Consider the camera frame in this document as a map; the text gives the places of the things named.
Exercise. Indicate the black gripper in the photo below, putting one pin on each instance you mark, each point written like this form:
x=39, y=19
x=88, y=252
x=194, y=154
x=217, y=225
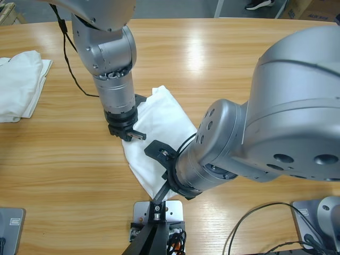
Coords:
x=121, y=121
x=178, y=178

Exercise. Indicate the white Unitree T-shirt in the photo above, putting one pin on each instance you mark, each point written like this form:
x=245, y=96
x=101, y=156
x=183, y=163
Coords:
x=18, y=85
x=159, y=122

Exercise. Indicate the wooden pallet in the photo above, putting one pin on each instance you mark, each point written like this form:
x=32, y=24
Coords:
x=10, y=13

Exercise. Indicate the black white shoe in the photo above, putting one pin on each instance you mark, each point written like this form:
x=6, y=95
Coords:
x=260, y=4

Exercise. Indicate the brown cardboard box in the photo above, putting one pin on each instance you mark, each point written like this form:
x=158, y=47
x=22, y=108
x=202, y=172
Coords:
x=313, y=8

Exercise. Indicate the white block with dark post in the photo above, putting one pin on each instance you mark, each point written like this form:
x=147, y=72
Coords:
x=157, y=228

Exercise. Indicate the white metal post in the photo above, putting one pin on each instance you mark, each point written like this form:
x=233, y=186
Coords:
x=219, y=8

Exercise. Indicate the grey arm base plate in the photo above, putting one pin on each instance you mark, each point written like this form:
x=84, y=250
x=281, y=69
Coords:
x=10, y=231
x=313, y=223

